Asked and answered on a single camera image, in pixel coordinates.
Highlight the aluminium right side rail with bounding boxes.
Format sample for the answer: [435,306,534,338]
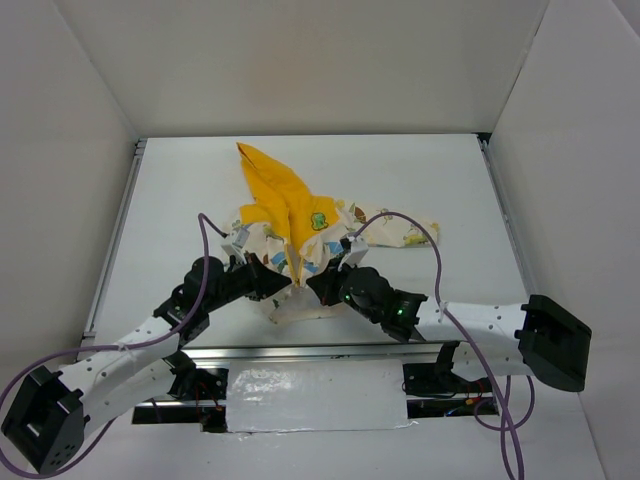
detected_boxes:
[475,132,537,294]

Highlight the purple cable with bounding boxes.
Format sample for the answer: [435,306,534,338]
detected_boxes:
[0,212,236,475]
[349,212,537,480]

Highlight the aluminium front rail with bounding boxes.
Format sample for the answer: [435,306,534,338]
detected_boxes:
[84,340,501,362]

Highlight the aluminium left side rail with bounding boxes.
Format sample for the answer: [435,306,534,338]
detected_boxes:
[82,138,148,343]

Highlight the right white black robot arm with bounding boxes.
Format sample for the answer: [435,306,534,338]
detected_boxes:
[308,266,592,392]

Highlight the white foil-taped panel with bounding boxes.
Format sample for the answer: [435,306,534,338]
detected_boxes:
[226,359,410,433]

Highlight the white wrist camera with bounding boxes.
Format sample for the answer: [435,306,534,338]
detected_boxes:
[338,235,369,271]
[221,225,251,264]

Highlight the aluminium rail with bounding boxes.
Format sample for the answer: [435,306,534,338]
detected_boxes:
[475,132,537,294]
[82,138,148,343]
[84,340,501,362]

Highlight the yellow hooded printed kids jacket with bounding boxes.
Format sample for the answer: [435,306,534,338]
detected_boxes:
[223,142,440,326]

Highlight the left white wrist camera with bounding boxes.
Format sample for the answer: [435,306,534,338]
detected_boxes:
[221,225,251,264]

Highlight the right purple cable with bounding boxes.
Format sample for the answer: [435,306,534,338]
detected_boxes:
[349,212,537,480]

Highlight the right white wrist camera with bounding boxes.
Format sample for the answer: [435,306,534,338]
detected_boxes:
[338,235,369,271]

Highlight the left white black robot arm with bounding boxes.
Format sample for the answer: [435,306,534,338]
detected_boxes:
[1,254,291,477]

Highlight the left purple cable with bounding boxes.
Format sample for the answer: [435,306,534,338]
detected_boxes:
[0,212,236,475]

